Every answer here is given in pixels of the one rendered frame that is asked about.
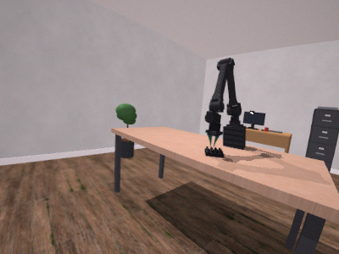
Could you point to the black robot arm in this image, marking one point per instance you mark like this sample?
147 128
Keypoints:
226 68

